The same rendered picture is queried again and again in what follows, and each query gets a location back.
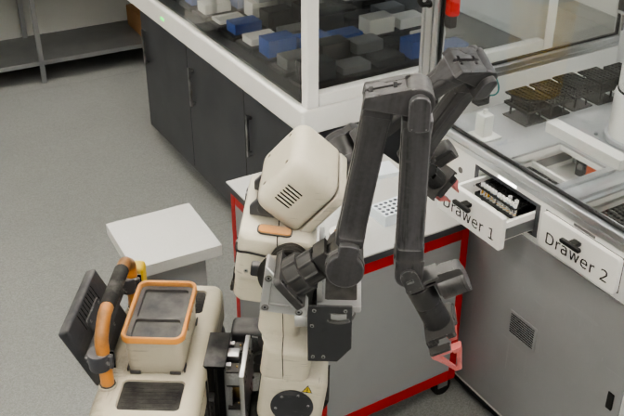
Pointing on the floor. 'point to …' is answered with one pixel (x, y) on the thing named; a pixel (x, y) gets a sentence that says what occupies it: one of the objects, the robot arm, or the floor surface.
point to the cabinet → (539, 334)
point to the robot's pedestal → (167, 243)
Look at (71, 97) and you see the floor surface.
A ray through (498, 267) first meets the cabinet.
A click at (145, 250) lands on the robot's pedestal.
